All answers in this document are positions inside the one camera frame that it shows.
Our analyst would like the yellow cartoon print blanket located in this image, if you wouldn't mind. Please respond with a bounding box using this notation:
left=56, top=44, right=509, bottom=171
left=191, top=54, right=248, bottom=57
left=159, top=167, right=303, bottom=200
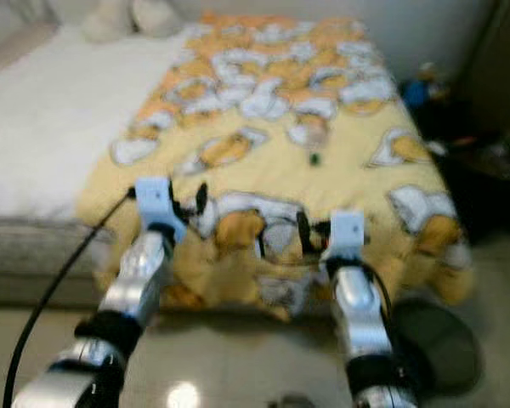
left=75, top=10, right=475, bottom=324

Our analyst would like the grey bed base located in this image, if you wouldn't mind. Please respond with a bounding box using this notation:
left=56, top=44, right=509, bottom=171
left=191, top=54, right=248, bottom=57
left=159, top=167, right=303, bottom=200
left=0, top=217, right=120, bottom=307

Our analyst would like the white sheet mattress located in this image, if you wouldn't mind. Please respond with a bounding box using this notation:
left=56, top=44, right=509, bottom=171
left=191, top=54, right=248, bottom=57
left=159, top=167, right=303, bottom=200
left=0, top=24, right=186, bottom=224

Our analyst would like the dark round cushion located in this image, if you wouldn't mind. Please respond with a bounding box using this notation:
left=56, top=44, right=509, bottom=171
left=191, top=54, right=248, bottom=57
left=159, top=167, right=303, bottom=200
left=391, top=296, right=484, bottom=396

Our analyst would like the dark bedside table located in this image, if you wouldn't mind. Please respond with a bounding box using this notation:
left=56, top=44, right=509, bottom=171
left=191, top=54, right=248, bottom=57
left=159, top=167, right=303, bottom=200
left=433, top=127, right=510, bottom=243

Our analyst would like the blue object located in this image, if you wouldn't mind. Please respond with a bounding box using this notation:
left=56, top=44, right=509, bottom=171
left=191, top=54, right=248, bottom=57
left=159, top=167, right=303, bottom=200
left=402, top=61, right=451, bottom=107

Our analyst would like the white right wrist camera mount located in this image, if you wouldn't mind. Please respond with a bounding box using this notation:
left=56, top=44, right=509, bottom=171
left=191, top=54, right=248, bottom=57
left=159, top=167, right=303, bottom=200
left=329, top=210, right=366, bottom=252

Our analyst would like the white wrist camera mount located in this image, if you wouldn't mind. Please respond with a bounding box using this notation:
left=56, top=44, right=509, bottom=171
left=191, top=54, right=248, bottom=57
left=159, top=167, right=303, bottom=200
left=329, top=210, right=366, bottom=252
left=136, top=176, right=176, bottom=224

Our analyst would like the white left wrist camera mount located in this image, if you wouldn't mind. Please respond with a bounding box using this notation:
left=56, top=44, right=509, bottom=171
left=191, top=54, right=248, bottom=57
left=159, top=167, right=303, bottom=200
left=136, top=176, right=176, bottom=224

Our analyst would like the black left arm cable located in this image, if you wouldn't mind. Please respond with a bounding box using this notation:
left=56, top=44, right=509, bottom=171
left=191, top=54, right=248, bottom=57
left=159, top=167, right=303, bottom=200
left=0, top=191, right=137, bottom=408

